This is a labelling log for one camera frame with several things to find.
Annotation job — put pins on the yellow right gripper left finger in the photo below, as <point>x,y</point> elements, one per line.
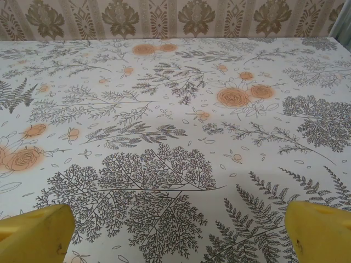
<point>33,235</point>

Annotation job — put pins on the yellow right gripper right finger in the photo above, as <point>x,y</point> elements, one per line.
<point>321,235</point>

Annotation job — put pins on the floral patterned table cover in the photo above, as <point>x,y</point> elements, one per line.
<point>175,131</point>

